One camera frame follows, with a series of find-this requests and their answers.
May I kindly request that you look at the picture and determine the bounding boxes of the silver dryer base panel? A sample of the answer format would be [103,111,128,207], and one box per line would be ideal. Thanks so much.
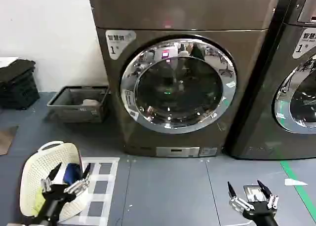
[156,146,200,158]

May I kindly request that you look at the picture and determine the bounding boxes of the grey dryer with partial door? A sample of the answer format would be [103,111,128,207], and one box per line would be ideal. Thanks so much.
[225,0,316,160]

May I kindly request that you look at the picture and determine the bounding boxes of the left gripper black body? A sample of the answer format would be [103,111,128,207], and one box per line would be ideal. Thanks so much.
[36,183,77,221]

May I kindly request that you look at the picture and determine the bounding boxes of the white garment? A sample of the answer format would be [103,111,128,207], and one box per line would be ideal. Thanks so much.
[52,170,68,185]

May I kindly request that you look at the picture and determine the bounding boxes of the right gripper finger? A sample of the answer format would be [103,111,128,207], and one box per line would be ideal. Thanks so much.
[227,182,255,213]
[257,179,280,210]

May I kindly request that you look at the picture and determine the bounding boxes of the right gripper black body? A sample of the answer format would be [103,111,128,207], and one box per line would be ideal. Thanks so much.
[242,202,281,226]

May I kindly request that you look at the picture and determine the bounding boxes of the chrome-rimmed glass dryer door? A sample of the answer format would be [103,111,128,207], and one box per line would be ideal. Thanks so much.
[271,47,316,135]

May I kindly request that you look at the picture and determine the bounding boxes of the white number sticker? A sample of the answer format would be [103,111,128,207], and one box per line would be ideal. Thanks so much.
[105,30,137,61]
[292,26,316,59]

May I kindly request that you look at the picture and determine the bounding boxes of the brown floor mat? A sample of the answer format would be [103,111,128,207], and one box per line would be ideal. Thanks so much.
[0,125,19,156]

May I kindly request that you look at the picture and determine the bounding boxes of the silver floor socket plate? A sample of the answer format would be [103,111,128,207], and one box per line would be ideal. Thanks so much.
[243,184,268,202]

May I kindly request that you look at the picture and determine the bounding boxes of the stack of black crates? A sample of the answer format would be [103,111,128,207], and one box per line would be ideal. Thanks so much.
[0,59,40,111]

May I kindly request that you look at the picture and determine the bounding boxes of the white perforated laundry basket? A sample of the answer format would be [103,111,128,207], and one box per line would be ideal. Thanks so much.
[19,141,91,220]

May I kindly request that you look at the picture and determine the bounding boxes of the yellow-green garment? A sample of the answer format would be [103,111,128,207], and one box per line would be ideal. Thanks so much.
[34,186,46,212]

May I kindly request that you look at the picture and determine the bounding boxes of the round glass dryer door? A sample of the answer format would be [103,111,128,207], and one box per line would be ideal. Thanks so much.
[120,34,237,134]

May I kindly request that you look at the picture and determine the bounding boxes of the white cloth in crate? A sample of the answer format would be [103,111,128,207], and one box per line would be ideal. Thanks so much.
[82,99,100,107]

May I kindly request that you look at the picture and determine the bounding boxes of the grey plastic crate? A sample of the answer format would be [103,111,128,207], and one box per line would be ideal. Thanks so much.
[46,85,111,124]

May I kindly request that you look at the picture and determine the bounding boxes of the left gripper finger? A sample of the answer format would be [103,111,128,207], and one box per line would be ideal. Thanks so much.
[64,163,91,195]
[40,162,62,193]

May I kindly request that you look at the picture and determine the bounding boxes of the white flat board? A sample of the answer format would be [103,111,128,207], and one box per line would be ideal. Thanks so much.
[0,56,19,69]

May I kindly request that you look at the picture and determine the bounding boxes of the blue garment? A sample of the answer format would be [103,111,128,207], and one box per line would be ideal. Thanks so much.
[62,162,84,185]

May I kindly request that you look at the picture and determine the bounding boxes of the grey front-loading dryer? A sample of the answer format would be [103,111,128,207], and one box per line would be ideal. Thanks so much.
[87,0,282,158]

